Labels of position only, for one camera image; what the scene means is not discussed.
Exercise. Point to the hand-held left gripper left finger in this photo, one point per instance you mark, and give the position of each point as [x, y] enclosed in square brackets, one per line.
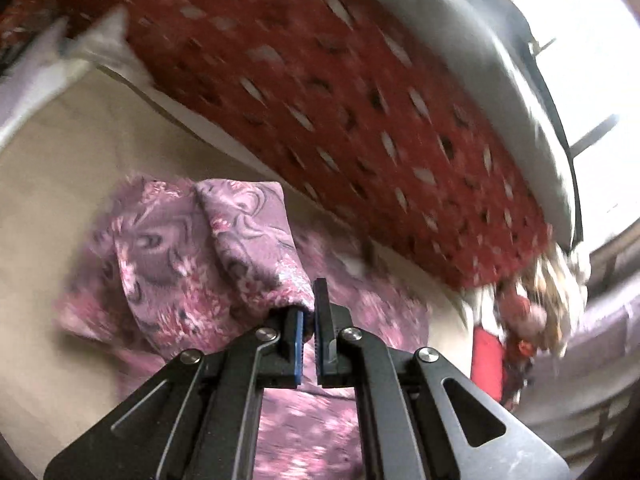
[298, 345]

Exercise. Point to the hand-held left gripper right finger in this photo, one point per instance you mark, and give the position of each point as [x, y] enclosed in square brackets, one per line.
[322, 355]

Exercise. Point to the pink floral garment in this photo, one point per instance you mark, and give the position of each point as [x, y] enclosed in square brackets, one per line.
[165, 260]

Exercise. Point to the plain red cloth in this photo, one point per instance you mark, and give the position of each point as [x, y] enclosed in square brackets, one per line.
[487, 365]

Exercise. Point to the pile of mixed cloths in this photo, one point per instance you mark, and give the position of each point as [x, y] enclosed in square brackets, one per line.
[545, 285]

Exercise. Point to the red patterned blanket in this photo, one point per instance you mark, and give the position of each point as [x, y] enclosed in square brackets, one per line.
[300, 85]

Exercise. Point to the pale purple cloth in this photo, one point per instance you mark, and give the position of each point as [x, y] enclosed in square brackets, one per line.
[590, 360]

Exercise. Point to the white cloth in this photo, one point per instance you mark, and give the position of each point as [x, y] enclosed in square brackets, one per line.
[30, 85]

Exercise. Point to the window with bars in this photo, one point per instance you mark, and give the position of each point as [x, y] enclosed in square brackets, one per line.
[595, 60]

